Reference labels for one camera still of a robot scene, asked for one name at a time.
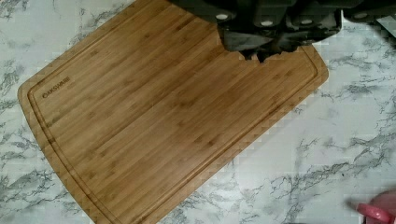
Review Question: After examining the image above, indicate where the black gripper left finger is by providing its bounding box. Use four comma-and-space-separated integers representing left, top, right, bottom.
218, 25, 275, 61

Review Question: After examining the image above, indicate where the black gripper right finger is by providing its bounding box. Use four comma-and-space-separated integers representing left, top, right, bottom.
257, 12, 342, 63

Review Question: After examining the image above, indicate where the bamboo cutting board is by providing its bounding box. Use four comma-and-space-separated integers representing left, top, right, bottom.
18, 0, 329, 224

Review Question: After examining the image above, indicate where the pink plastic object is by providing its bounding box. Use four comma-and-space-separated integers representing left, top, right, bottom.
356, 190, 396, 224

